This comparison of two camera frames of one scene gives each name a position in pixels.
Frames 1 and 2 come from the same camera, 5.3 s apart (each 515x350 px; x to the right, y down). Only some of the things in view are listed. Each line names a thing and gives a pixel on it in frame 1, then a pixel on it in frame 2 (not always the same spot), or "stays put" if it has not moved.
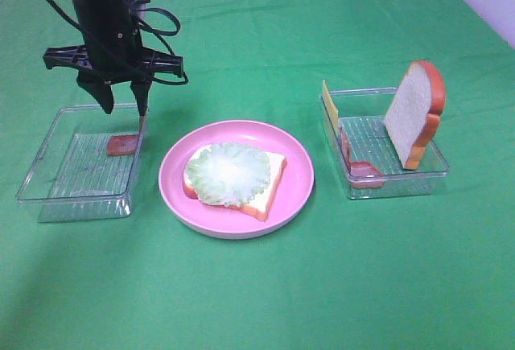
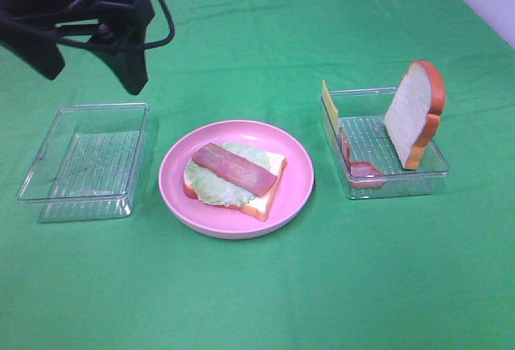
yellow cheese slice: x=330 y=107 stays put
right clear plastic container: x=368 y=162 stays put
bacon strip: x=121 y=145 to x=236 y=168
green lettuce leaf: x=228 y=174 stays put
